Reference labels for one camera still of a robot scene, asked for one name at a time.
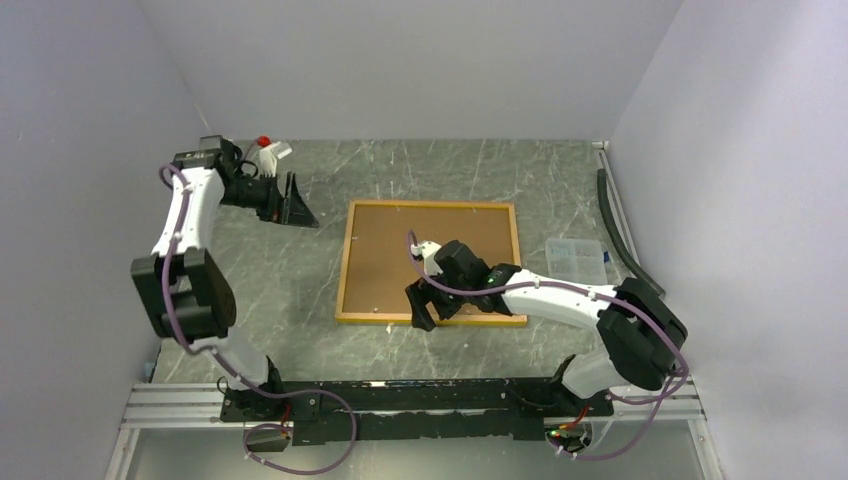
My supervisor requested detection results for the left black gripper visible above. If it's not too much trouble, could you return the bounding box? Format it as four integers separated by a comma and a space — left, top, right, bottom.
219, 170, 318, 228

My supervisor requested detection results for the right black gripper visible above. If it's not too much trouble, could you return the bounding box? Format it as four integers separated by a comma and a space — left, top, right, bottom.
406, 266, 472, 331

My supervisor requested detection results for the brown cardboard backing board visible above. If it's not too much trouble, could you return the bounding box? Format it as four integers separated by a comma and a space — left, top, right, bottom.
344, 205, 517, 315

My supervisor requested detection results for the yellow wooden picture frame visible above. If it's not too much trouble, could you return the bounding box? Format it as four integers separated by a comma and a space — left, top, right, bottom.
334, 199, 529, 328

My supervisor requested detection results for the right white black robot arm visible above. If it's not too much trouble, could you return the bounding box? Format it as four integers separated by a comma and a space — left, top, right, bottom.
405, 232, 689, 415

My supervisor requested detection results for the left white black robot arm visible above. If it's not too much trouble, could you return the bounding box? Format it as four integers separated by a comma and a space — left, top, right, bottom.
130, 135, 319, 420

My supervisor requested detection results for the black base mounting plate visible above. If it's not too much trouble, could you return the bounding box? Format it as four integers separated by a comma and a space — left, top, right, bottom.
220, 377, 614, 446

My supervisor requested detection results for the clear plastic compartment box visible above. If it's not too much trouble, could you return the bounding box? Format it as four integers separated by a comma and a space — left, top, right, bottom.
545, 238, 608, 285

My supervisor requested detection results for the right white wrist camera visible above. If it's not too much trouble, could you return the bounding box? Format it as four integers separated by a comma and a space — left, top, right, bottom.
409, 241, 442, 277

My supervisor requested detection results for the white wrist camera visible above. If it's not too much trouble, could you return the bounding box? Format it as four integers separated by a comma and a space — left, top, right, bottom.
255, 136, 292, 177
409, 241, 442, 277

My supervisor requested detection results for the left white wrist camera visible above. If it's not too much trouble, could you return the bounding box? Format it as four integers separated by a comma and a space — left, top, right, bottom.
255, 136, 292, 177

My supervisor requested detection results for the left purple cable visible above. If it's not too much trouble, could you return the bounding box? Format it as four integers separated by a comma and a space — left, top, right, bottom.
158, 164, 359, 477

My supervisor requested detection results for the purple cable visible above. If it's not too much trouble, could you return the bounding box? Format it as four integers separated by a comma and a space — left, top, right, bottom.
158, 164, 359, 477
405, 229, 692, 464

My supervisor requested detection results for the black corrugated hose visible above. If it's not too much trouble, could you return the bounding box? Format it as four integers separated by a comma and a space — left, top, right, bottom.
596, 167, 666, 297

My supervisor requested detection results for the aluminium extrusion rail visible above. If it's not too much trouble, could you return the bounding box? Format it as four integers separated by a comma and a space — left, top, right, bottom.
120, 379, 706, 429

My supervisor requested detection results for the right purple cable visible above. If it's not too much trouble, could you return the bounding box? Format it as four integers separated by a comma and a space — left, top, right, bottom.
405, 229, 692, 464

